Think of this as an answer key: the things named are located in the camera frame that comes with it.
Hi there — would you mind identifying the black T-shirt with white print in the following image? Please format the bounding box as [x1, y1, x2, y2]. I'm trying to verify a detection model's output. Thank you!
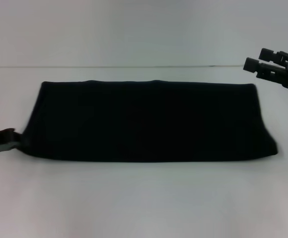
[19, 79, 280, 165]

